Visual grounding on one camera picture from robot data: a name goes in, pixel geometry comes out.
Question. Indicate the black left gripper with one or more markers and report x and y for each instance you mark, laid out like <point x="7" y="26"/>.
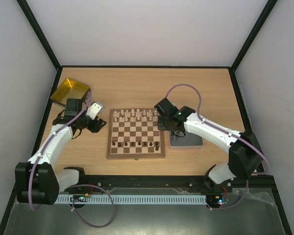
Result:
<point x="97" y="126"/>

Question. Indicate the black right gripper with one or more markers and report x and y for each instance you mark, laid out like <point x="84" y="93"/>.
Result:
<point x="161" y="123"/>

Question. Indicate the wooden chess board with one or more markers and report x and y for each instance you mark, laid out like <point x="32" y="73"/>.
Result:
<point x="130" y="136"/>

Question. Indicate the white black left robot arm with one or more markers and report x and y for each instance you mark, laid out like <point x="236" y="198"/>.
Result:
<point x="36" y="181"/>

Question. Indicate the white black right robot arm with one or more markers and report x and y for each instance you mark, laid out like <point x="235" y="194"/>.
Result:
<point x="244" y="154"/>

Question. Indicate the left control circuit board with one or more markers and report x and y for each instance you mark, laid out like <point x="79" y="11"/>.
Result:
<point x="84" y="198"/>

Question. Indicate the control circuit board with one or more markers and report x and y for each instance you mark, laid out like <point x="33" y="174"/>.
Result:
<point x="216" y="200"/>
<point x="84" y="198"/>

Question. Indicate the right control circuit board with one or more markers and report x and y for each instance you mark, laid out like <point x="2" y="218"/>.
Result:
<point x="216" y="200"/>

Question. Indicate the silver metal tin tray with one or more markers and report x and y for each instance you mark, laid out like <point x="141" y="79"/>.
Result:
<point x="189" y="141"/>

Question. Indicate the dark rook piece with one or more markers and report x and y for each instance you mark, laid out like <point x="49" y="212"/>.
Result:
<point x="156" y="146"/>

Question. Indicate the yellow metal tin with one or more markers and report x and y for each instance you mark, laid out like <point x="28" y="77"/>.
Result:
<point x="69" y="88"/>

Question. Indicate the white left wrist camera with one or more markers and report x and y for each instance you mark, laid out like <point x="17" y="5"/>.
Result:
<point x="94" y="109"/>

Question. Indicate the white slotted cable duct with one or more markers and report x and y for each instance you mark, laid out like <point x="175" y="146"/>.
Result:
<point x="138" y="200"/>

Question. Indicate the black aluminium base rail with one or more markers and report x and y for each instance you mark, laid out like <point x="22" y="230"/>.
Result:
<point x="193" y="184"/>

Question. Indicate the black enclosure frame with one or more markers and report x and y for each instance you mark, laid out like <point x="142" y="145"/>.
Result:
<point x="257" y="181"/>

